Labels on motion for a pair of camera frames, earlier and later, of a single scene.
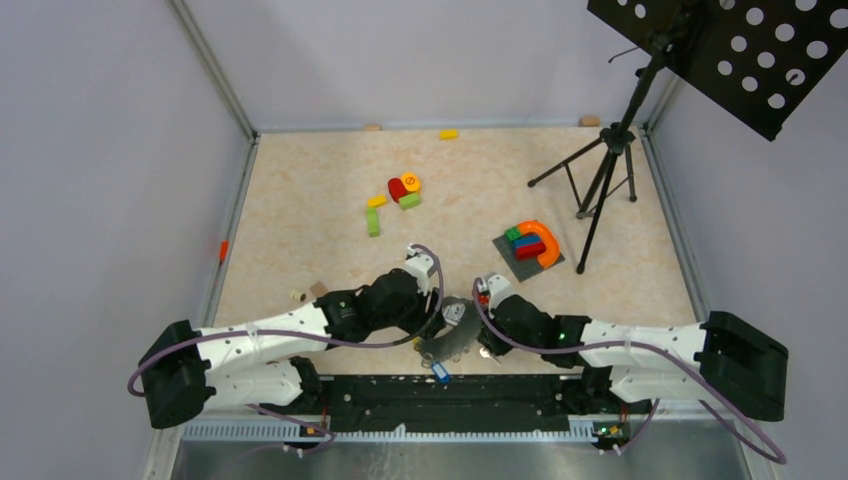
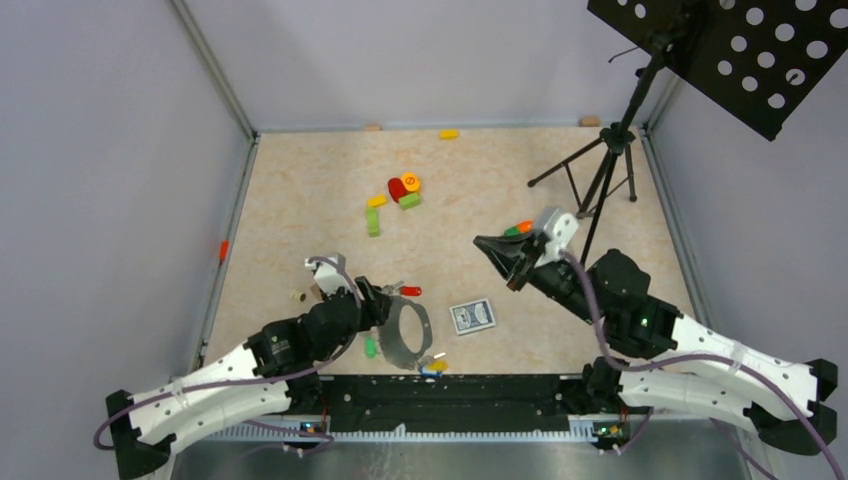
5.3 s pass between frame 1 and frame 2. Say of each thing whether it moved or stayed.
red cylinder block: stayed
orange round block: stayed
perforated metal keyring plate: moved
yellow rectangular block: stayed
